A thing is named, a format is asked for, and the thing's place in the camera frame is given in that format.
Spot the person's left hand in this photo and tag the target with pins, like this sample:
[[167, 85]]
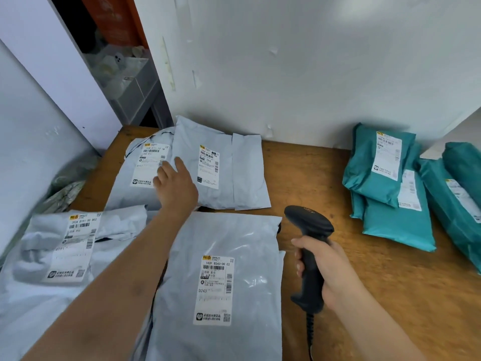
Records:
[[179, 191]]

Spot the person's right hand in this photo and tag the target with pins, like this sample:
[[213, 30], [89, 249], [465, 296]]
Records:
[[334, 270]]

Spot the person's right fingers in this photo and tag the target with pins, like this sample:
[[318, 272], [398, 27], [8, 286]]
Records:
[[300, 259]]

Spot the person's left thumb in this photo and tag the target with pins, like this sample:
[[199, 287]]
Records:
[[181, 167]]

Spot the black barcode scanner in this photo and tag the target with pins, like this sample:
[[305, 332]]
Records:
[[312, 225]]

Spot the person's right forearm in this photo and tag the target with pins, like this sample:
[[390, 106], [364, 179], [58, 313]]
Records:
[[372, 327]]

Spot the teal mailer parcel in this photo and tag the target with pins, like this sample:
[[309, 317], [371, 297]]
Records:
[[362, 165], [390, 225], [464, 161], [447, 221]]

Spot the clear plastic bag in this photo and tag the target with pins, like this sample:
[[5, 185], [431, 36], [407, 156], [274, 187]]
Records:
[[65, 189]]

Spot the crumpled grey mailer parcel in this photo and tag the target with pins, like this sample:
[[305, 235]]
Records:
[[49, 236]]

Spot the orange cardboard box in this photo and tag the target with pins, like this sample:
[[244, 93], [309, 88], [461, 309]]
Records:
[[116, 18]]

